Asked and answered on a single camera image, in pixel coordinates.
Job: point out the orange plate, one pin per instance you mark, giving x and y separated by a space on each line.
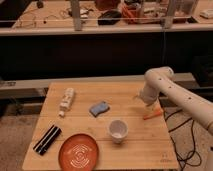
79 152

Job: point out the blue sponge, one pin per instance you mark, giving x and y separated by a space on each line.
99 108

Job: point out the black object on bench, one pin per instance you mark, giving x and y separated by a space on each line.
109 17

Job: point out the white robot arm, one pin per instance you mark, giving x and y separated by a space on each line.
159 80

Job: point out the grey metal post right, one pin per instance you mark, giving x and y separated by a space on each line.
168 19

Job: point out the orange pepper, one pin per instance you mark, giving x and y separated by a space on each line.
153 113

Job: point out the orange tool on bench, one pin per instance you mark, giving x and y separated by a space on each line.
128 15

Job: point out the grey metal post left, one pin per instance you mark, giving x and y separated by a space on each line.
75 8

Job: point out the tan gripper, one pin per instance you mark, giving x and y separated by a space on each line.
151 107

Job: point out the grey metal post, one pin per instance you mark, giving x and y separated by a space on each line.
75 8
168 19

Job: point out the white cup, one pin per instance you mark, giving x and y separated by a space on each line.
118 131

